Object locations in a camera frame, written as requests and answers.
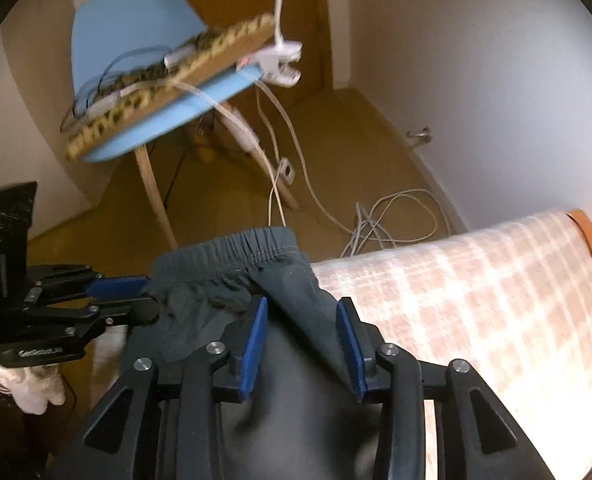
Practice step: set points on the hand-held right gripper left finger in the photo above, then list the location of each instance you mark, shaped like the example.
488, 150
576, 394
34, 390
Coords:
256, 350

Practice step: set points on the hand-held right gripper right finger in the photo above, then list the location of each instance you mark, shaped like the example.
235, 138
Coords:
348, 350

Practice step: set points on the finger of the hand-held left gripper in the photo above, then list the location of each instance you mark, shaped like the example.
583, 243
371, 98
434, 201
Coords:
118, 287
136, 314

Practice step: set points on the dark grey pants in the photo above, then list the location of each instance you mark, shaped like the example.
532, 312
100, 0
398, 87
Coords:
296, 280

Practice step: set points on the person's left hand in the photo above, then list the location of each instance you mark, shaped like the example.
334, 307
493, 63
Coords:
31, 385

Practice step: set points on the checked beige blanket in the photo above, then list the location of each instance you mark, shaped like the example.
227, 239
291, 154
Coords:
476, 300

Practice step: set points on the white plug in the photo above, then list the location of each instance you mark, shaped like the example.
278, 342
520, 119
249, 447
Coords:
286, 171

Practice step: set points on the metal door stop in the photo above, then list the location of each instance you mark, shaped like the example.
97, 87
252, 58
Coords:
420, 135

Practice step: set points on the blue chair with wooden legs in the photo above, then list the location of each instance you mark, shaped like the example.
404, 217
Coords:
126, 20

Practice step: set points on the cork board with electronics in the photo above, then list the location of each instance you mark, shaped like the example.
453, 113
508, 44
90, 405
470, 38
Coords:
226, 40

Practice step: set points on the white power strip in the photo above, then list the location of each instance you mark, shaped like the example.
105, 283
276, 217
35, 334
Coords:
276, 57

